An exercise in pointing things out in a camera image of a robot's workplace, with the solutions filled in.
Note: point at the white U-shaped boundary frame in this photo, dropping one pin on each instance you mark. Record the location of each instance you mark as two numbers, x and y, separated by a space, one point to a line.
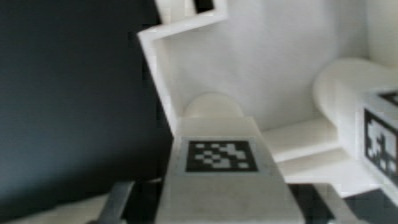
53 212

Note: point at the white chair leg block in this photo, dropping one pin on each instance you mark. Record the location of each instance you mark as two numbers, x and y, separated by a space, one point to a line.
224 187
356 98

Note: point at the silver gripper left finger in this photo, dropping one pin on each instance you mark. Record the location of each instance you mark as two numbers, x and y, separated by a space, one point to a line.
132 203

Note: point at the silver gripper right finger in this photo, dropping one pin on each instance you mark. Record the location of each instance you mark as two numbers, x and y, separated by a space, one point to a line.
322 206

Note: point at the white chair seat piece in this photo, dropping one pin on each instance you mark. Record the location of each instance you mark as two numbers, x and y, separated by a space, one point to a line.
245 48

